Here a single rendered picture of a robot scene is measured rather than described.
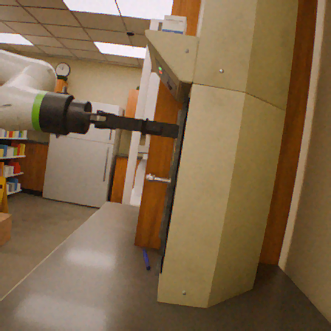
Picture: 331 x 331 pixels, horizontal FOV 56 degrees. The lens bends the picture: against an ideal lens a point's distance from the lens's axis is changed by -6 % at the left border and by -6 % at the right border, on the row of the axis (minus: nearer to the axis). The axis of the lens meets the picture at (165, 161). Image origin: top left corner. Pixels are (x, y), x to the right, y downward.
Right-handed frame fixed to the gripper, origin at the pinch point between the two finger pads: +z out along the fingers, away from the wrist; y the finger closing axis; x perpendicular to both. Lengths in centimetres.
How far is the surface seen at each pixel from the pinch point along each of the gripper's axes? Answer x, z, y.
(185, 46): -17.6, 2.2, -4.7
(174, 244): 23.3, 6.4, -4.7
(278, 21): -30.1, 23.0, 2.6
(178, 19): -25.2, -0.3, 0.8
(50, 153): 50, -199, 483
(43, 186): 110, -203, 483
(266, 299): 37.0, 32.0, 3.5
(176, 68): -12.6, 1.1, -4.7
